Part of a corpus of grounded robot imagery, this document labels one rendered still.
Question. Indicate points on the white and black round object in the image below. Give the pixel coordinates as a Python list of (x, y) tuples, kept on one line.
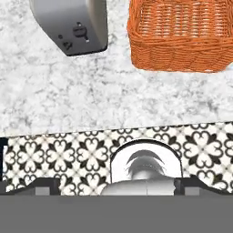
[(145, 157)]

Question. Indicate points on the orange wicker basket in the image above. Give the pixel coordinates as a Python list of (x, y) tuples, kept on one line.
[(179, 51)]

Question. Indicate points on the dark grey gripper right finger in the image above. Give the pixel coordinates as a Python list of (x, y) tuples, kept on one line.
[(194, 185)]

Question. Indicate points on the grey toaster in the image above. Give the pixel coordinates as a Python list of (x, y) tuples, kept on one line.
[(60, 21)]

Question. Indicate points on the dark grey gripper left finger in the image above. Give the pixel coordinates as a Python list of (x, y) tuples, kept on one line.
[(45, 185)]

